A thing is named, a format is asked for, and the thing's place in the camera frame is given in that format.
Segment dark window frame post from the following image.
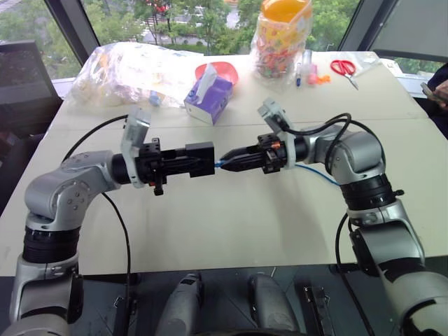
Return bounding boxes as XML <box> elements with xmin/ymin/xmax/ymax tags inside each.
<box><xmin>44</xmin><ymin>0</ymin><xmax>101</xmax><ymax>68</ymax></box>
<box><xmin>337</xmin><ymin>0</ymin><xmax>448</xmax><ymax>63</ymax></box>

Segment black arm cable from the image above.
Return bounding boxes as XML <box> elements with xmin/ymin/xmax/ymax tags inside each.
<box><xmin>62</xmin><ymin>114</ymin><xmax>134</xmax><ymax>336</ymax></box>
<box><xmin>285</xmin><ymin>112</ymin><xmax>377</xmax><ymax>336</ymax></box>

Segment bagged jar of colourful pieces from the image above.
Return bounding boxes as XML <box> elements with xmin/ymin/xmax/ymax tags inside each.
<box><xmin>249</xmin><ymin>0</ymin><xmax>314</xmax><ymax>92</ymax></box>

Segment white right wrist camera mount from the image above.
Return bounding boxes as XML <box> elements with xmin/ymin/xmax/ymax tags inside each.
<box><xmin>258</xmin><ymin>97</ymin><xmax>299</xmax><ymax>171</ymax></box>

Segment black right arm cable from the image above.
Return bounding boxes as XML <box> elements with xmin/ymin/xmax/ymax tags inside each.
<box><xmin>285</xmin><ymin>112</ymin><xmax>377</xmax><ymax>336</ymax></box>

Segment purple tissue box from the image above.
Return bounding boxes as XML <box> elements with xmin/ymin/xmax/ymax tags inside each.
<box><xmin>183</xmin><ymin>62</ymin><xmax>235</xmax><ymax>126</ymax></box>

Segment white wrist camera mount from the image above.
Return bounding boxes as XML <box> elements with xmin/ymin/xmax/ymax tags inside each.
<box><xmin>258</xmin><ymin>97</ymin><xmax>299</xmax><ymax>171</ymax></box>
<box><xmin>120</xmin><ymin>106</ymin><xmax>152</xmax><ymax>189</ymax></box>

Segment black monitor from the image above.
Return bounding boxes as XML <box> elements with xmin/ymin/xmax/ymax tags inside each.
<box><xmin>0</xmin><ymin>39</ymin><xmax>64</xmax><ymax>138</ymax></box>

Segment red plastic bowl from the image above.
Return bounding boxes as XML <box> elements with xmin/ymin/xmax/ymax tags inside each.
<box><xmin>195</xmin><ymin>61</ymin><xmax>240</xmax><ymax>88</ymax></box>

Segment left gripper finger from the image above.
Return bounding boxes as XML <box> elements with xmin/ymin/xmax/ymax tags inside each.
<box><xmin>161</xmin><ymin>163</ymin><xmax>192</xmax><ymax>178</ymax></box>
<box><xmin>161</xmin><ymin>148</ymin><xmax>189</xmax><ymax>164</ymax></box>

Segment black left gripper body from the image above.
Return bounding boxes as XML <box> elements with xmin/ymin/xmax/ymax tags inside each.
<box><xmin>134</xmin><ymin>137</ymin><xmax>169</xmax><ymax>197</ymax></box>

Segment dark smartphone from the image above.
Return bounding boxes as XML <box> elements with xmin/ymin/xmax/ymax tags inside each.
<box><xmin>420</xmin><ymin>82</ymin><xmax>448</xmax><ymax>103</ymax></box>

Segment empty clear plastic bag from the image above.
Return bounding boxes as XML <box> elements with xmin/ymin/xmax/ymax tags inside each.
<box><xmin>352</xmin><ymin>52</ymin><xmax>382</xmax><ymax>76</ymax></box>

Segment blue Ethernet cable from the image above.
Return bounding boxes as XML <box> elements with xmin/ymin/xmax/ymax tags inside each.
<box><xmin>213</xmin><ymin>159</ymin><xmax>342</xmax><ymax>186</ymax></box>

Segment clear plastic tube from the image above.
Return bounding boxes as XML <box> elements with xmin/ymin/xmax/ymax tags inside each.
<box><xmin>301</xmin><ymin>49</ymin><xmax>313</xmax><ymax>76</ymax></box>

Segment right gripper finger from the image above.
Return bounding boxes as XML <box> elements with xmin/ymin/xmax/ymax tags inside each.
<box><xmin>223</xmin><ymin>159</ymin><xmax>266</xmax><ymax>174</ymax></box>
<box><xmin>222</xmin><ymin>146</ymin><xmax>264</xmax><ymax>164</ymax></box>

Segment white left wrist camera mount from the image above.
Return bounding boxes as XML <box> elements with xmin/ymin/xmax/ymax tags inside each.
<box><xmin>120</xmin><ymin>106</ymin><xmax>152</xmax><ymax>189</ymax></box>

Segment person in dark clothes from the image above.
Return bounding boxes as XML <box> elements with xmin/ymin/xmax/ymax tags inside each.
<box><xmin>421</xmin><ymin>61</ymin><xmax>448</xmax><ymax>118</ymax></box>

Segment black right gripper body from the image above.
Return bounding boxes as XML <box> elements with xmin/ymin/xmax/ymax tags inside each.
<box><xmin>257</xmin><ymin>132</ymin><xmax>290</xmax><ymax>176</ymax></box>

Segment clear plastic bag, white contents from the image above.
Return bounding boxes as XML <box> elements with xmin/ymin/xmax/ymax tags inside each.
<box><xmin>69</xmin><ymin>41</ymin><xmax>206</xmax><ymax>110</ymax></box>

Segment red-handled scissors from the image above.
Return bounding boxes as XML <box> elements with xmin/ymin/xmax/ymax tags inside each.
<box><xmin>330</xmin><ymin>59</ymin><xmax>360</xmax><ymax>91</ymax></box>

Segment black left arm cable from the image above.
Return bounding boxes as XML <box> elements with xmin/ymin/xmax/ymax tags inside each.
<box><xmin>62</xmin><ymin>114</ymin><xmax>134</xmax><ymax>336</ymax></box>

